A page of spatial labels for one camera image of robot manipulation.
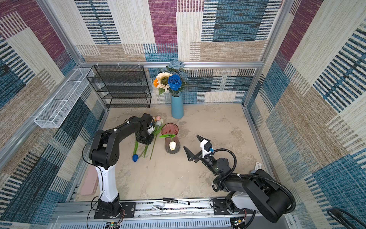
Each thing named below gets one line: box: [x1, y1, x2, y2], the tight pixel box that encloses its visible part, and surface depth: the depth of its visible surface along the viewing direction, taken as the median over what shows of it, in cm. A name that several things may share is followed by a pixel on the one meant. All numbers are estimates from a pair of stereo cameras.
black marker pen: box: [162, 197, 191, 206], surface depth 77 cm
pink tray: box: [80, 166, 99, 196], surface depth 81 cm
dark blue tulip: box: [132, 139, 139, 163], surface depth 95 cm
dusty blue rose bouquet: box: [160, 60, 190, 87], surface depth 89 cm
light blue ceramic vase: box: [171, 93, 184, 120], surface depth 108 cm
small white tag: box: [254, 161, 263, 171], surface depth 89 cm
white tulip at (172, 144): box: [159, 134, 177, 151], surface depth 72 cm
